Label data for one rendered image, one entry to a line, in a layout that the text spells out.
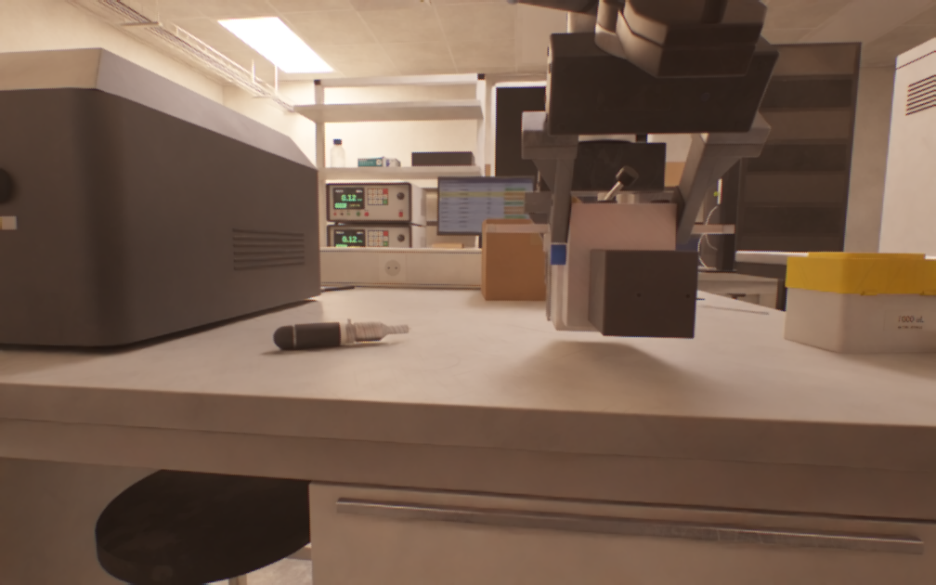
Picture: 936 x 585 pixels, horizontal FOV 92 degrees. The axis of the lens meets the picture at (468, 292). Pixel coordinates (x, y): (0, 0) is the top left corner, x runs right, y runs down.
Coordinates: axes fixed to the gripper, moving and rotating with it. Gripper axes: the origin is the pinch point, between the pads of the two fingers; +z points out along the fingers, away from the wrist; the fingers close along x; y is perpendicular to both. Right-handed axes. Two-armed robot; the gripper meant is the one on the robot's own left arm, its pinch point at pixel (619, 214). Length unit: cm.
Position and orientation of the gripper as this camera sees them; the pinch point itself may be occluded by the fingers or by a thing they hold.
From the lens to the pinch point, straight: 40.2
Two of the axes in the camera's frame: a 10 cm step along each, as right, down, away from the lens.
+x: -9.9, -0.2, 1.1
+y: 0.9, -7.2, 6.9
